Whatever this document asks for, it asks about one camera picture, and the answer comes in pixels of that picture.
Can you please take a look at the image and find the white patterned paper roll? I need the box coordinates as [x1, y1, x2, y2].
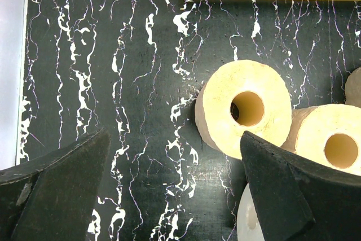
[236, 184, 265, 241]

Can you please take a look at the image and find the tan paper roll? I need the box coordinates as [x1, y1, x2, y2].
[195, 60, 292, 159]
[282, 104, 360, 176]
[345, 67, 361, 107]

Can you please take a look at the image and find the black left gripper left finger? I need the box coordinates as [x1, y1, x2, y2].
[1, 129, 111, 240]

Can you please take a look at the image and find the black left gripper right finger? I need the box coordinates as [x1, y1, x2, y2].
[240, 131, 360, 240]

